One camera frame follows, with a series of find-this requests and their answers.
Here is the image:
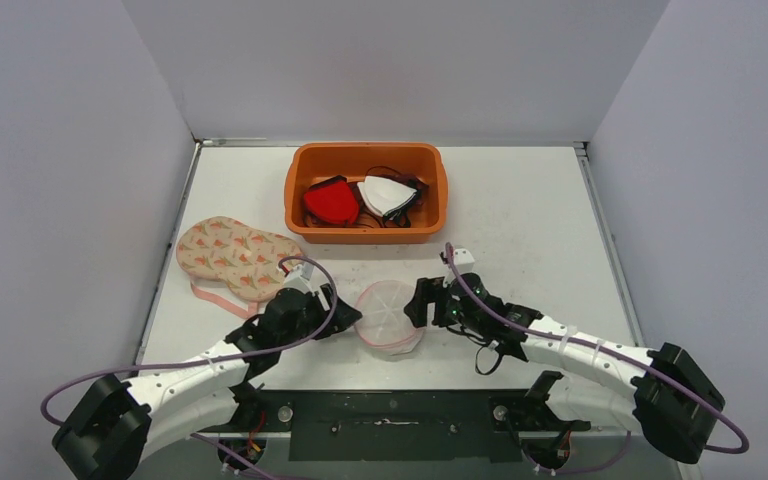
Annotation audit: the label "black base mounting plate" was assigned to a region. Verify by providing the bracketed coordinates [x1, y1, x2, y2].
[210, 390, 591, 463]

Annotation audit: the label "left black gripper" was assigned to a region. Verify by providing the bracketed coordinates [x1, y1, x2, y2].
[279, 284, 361, 350]

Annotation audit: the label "white bra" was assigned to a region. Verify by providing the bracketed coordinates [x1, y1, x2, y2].
[357, 176, 419, 219]

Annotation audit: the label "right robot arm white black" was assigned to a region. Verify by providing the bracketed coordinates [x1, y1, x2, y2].
[403, 273, 725, 464]

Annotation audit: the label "red bra black straps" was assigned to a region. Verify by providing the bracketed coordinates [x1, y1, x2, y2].
[301, 175, 363, 228]

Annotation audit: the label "purple cable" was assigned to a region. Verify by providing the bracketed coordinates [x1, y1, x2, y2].
[39, 256, 339, 480]
[443, 243, 751, 477]

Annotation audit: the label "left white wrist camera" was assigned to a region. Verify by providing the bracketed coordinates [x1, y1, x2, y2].
[282, 262, 320, 295]

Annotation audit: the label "aluminium front rail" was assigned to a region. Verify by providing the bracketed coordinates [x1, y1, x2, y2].
[99, 389, 693, 439]

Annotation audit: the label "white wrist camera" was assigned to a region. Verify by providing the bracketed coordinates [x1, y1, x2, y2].
[282, 262, 320, 295]
[444, 247, 475, 274]

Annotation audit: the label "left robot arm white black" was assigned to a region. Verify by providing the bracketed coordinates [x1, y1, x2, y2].
[52, 284, 362, 479]

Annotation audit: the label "orange plastic tub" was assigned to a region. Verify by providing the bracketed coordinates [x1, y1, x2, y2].
[284, 142, 449, 245]

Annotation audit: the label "white mesh laundry bag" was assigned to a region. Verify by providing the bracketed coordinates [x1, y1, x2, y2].
[354, 280, 424, 356]

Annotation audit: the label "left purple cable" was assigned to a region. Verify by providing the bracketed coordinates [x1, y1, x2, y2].
[39, 256, 339, 480]

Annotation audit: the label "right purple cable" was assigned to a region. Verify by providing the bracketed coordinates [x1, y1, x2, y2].
[443, 243, 751, 477]

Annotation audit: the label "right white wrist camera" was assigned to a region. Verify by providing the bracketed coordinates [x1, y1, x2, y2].
[444, 247, 475, 274]

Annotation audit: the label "floral padded bra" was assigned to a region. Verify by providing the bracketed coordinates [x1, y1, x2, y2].
[174, 216, 302, 320]

